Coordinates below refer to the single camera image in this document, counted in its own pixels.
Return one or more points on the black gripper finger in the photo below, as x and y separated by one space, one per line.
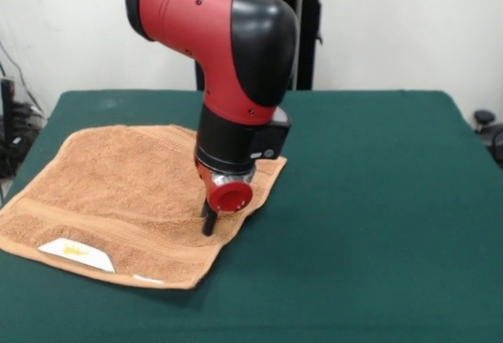
204 209
208 225

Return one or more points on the black office chair base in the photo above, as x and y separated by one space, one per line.
484 116

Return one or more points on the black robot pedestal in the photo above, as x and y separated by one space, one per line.
310 24

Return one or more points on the dark green table cloth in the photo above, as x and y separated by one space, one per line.
353 221

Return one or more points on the tan terry towel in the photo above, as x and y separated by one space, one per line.
98 185

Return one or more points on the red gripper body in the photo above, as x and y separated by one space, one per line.
230 199

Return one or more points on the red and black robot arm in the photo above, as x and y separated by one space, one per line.
220 44

